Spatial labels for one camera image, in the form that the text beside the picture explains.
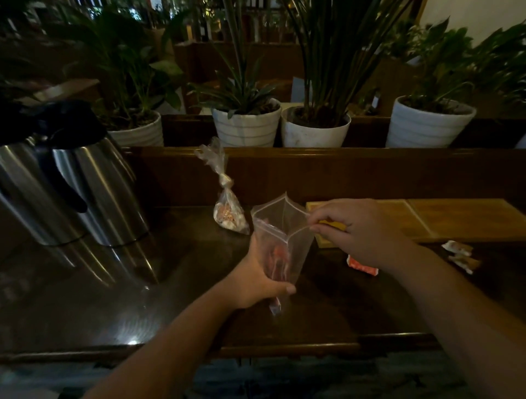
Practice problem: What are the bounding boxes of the person's left hand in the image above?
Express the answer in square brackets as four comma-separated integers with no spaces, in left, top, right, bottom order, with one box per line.
[225,235,297,310]

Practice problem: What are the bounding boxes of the person's right hand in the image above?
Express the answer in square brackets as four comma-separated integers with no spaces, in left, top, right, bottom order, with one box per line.
[307,198,412,272]

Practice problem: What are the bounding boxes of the clear zip plastic bag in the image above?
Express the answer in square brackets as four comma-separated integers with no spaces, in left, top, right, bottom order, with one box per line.
[250,192,315,317]

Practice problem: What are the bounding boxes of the person's right forearm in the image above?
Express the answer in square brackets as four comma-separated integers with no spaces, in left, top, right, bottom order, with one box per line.
[384,240,526,399]

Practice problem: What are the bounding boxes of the person's left forearm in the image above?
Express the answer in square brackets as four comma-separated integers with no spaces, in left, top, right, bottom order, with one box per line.
[82,284,245,399]

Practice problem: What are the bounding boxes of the yellow packet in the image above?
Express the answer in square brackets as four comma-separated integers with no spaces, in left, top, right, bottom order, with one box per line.
[316,220,348,238]

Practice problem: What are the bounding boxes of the red packets inside bag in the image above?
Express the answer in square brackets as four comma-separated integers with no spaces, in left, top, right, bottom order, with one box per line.
[265,244,293,282]

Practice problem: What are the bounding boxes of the orange snack packet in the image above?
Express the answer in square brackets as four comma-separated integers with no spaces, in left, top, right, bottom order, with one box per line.
[346,254,379,277]

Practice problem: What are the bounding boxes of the dark wooden counter ledge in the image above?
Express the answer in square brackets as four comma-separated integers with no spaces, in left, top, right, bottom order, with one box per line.
[123,146,526,208]

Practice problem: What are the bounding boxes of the tied clear snack bag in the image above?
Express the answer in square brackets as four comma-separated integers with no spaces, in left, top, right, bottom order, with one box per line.
[194,136,251,236]

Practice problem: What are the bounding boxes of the smooth white plant pot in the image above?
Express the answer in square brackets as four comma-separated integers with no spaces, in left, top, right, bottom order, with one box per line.
[281,106,352,149]

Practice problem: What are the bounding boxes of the white brown candy wrapper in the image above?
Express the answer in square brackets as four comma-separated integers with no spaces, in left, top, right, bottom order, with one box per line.
[441,240,474,257]
[447,253,482,275]

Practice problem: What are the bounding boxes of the white ribbed plant pot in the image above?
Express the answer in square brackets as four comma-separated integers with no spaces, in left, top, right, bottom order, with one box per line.
[211,98,283,148]

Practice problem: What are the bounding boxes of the large white ribbed pot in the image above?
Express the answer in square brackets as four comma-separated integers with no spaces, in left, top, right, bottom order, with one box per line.
[385,95,478,149]

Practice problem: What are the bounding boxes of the spiky green plant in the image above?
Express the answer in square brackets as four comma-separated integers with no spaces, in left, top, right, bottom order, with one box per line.
[186,0,281,119]

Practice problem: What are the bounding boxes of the tall long-leaf plant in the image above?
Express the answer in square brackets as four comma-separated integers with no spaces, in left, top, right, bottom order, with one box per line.
[283,0,413,127]

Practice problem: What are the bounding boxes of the steel thermos jug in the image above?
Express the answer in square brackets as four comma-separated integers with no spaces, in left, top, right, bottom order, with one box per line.
[0,99,89,247]
[53,132,151,248]

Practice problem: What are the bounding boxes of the bushy dark green plant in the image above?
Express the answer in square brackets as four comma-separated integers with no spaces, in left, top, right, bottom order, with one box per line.
[392,17,526,115]

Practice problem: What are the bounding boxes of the small white ribbed pot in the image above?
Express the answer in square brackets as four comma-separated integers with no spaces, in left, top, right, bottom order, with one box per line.
[107,109,164,148]

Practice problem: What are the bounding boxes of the broad-leaf green plant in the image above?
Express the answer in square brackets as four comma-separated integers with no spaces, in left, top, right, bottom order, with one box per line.
[48,6,186,129]

